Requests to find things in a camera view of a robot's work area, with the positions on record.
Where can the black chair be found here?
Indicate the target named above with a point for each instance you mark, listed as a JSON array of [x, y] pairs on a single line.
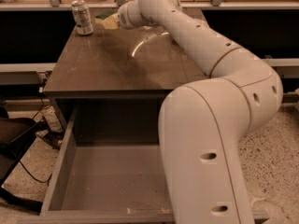
[[16, 136]]

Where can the green and yellow sponge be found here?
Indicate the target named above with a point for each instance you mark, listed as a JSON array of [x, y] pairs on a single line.
[[104, 15]]

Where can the white green 7up can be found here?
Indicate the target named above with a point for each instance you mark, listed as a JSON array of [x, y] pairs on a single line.
[[82, 17]]

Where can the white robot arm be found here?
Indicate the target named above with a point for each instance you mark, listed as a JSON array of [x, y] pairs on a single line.
[[205, 109]]

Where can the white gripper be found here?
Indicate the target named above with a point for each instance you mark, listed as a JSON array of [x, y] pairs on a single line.
[[123, 19]]

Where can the open grey drawer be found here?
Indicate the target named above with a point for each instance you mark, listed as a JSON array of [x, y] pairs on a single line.
[[114, 168]]

